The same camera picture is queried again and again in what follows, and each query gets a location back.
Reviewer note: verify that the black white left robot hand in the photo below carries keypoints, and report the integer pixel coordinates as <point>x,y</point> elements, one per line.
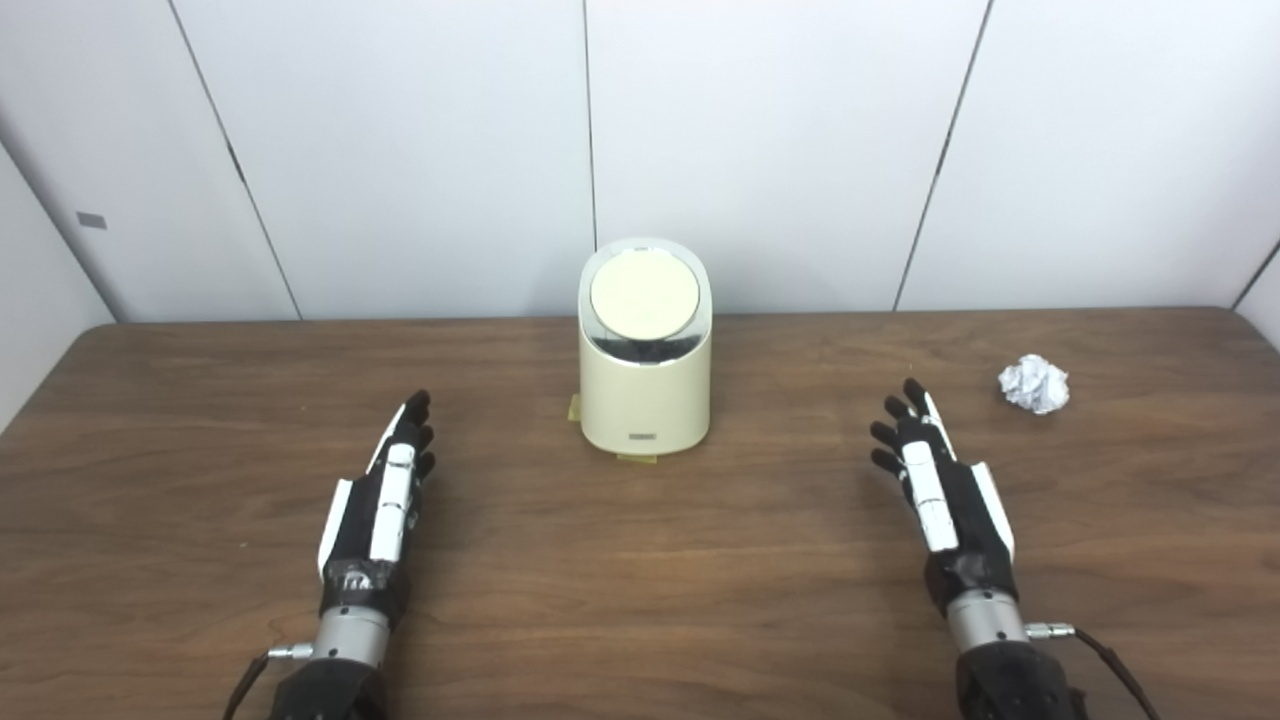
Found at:
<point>350,520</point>

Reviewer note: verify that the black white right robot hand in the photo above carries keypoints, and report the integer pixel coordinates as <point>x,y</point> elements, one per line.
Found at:
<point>965,520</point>

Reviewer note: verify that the white paper ball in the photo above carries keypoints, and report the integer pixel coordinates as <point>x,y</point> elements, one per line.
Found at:
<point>1035,384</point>

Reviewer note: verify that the cream-colored bin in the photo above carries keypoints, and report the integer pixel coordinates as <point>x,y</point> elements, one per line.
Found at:
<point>645,400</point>

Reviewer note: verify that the round cream bin lid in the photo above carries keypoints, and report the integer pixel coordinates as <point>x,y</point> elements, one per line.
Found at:
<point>645,295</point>

